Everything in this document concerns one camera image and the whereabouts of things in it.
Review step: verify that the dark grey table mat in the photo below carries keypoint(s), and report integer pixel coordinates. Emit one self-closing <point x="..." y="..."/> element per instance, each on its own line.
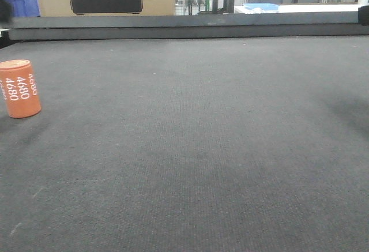
<point x="190" y="145"/>

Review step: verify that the light blue tray background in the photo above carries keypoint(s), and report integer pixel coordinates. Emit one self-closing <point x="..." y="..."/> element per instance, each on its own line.
<point x="261" y="7"/>

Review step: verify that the lower cardboard box black panel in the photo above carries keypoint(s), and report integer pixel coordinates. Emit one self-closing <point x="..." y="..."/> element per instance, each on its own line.
<point x="68" y="8"/>

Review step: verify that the white background table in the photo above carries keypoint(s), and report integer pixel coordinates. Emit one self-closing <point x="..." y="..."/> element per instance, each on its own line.
<point x="308" y="8"/>

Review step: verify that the blue plastic crate background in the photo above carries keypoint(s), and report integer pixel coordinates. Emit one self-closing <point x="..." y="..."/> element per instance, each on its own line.
<point x="24" y="8"/>

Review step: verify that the grey table edge rail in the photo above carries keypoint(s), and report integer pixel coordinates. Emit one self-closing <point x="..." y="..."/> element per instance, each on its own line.
<point x="188" y="27"/>

